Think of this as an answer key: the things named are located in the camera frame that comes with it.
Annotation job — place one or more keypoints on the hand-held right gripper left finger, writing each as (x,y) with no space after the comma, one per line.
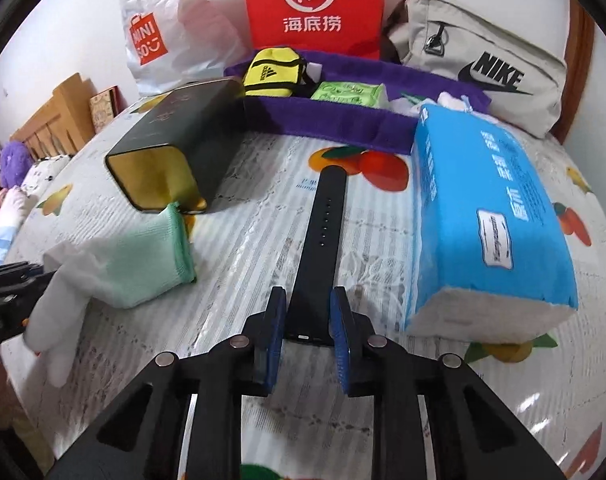
(274,340)

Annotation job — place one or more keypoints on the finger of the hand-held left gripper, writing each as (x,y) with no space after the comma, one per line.
(5,270)
(13,292)

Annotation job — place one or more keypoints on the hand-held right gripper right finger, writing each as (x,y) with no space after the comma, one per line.
(340,340)

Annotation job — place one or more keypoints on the white glove with green cuff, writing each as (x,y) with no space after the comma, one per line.
(128,270)

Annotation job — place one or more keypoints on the purple fabric storage tray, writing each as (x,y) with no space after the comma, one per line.
(333,117)

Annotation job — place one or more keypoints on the light green wipes packet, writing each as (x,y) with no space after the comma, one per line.
(345,94)

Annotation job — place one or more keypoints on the yellow mini duffel bag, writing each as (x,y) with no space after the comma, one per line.
(270,75)

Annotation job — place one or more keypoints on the pink and white plush toy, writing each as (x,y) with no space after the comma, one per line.
(5,210)

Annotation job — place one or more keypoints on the purple plush toy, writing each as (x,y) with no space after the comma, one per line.
(15,165)

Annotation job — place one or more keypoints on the fruit printed bed sheet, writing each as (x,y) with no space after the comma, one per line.
(263,200)

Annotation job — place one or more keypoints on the wooden headboard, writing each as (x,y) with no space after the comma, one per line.
(53,120)

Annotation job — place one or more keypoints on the blue tissue pack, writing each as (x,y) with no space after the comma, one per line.
(483,220)

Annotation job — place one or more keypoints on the patterned cardboard box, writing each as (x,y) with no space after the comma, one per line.
(104,110)

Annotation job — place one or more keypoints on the dark green tin box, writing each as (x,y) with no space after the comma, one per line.
(183,130)

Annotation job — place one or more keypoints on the white plastic shopping bag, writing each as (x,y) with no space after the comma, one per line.
(178,25)

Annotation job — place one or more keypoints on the grey waist bag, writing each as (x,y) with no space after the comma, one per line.
(483,70)

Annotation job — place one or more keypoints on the red paper bag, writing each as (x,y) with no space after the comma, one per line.
(313,5)

